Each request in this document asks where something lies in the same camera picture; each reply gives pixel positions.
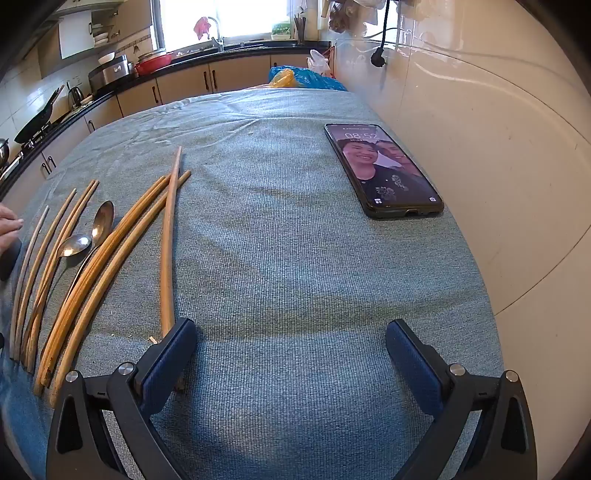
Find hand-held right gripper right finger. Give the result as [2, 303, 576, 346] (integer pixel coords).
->
[385, 318, 537, 480]

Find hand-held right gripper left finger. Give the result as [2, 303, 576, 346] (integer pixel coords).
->
[46, 318, 199, 480]

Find set of wooden chopsticks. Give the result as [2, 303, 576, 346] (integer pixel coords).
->
[9, 171, 192, 409]

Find long wooden chopstick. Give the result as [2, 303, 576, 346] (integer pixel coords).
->
[159, 146, 188, 393]

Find person's left hand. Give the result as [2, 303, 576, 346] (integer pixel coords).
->
[0, 205, 25, 256]

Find steel spoon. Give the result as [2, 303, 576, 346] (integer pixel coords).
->
[65, 200, 115, 301]
[32, 234, 93, 324]

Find black wok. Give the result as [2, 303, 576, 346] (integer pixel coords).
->
[14, 85, 65, 144]

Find blue-grey table cloth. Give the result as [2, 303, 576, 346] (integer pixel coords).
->
[0, 88, 506, 480]

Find black smartphone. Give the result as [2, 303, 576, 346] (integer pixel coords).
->
[324, 123, 445, 219]

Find steel rice cooker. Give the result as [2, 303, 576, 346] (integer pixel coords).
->
[88, 55, 135, 93]

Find red basin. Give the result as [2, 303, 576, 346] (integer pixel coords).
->
[134, 52, 175, 76]

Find beige base cabinets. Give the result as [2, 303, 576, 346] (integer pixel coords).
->
[0, 53, 319, 204]

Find black kitchen countertop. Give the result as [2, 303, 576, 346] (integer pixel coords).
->
[0, 41, 332, 183]

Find blue plastic bag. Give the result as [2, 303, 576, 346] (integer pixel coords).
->
[269, 66, 348, 92]

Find steel faucet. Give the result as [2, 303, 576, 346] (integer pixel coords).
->
[207, 17, 226, 52]

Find white plastic bag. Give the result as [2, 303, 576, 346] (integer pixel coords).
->
[308, 49, 332, 77]

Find kitchen window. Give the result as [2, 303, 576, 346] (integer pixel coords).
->
[152, 0, 319, 49]

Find hanging clear plastic bags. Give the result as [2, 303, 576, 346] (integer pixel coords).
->
[325, 0, 386, 34]

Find open wall cabinet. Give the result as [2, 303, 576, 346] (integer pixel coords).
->
[38, 0, 154, 79]

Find black power plug cable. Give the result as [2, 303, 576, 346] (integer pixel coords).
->
[369, 0, 402, 70]

